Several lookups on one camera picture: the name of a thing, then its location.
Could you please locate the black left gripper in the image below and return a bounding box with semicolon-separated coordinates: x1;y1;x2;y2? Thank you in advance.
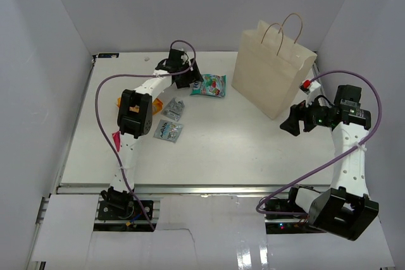
175;59;203;90

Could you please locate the green snack bag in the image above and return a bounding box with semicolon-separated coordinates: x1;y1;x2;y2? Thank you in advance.
190;74;227;98

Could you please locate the silver foil snack packet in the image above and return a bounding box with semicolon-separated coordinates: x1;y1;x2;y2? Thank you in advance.
161;97;185;121

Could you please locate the orange snack bag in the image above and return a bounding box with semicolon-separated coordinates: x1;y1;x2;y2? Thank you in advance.
130;98;163;115

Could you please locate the beige paper bag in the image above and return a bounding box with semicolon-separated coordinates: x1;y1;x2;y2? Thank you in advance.
232;20;317;120

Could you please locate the blue silver snack packet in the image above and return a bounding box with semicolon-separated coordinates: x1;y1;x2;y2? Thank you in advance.
154;120;184;143

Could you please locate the pink snack packet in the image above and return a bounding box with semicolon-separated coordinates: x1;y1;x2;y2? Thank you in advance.
112;131;121;152

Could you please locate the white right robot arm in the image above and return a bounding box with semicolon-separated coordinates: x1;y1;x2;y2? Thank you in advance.
280;80;379;241

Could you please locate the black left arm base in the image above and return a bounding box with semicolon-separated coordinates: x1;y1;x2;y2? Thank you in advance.
97;187;146;223

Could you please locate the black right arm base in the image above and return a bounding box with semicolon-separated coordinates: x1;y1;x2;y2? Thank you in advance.
264;185;323;235

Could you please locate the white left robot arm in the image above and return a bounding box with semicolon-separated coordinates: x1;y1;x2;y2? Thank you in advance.
110;48;202;192

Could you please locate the white front cover sheet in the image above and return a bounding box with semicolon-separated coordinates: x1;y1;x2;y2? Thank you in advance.
32;195;394;269

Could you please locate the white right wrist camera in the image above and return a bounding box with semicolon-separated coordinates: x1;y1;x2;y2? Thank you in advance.
299;80;321;105

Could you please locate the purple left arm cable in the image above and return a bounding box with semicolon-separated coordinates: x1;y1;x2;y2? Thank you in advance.
94;40;197;231

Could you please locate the aluminium table frame rail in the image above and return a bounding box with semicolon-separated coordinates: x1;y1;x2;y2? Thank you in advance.
56;185;281;195

